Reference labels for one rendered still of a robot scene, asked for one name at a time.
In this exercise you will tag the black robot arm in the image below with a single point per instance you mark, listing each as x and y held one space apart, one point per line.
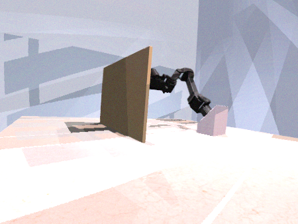
195 99

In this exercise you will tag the tan flat board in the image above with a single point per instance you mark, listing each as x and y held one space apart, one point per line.
125 94

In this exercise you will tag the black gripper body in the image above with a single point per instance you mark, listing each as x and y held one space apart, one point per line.
153 83

